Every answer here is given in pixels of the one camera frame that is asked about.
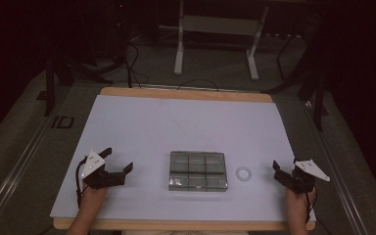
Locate person's right hand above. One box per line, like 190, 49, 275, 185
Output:
285, 187, 317, 213

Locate metal floor rail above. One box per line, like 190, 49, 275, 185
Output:
305, 99, 371, 235
0, 86, 74, 235

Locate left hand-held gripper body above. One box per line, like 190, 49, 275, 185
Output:
79, 149, 126, 191

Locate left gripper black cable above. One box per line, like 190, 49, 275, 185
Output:
74, 161, 88, 209

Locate clear plastic compartment box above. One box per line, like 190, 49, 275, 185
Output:
167, 150, 229, 193

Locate clear plastic ring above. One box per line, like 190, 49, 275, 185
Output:
235, 165, 254, 182

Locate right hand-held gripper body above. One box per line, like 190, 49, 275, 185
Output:
284, 159, 331, 196

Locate white metal stand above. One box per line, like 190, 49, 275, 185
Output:
173, 0, 270, 82

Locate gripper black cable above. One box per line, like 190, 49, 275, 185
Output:
305, 185, 318, 225
74, 161, 88, 209

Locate person's left hand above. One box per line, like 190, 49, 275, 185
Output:
79, 185, 110, 211

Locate black metal stand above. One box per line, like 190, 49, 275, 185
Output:
261, 32, 330, 132
36, 54, 115, 118

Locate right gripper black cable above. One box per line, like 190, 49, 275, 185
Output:
305, 185, 318, 225

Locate wooden table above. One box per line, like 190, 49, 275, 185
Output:
52, 86, 317, 232

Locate black floor cable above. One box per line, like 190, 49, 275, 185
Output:
176, 78, 220, 92
122, 41, 150, 89

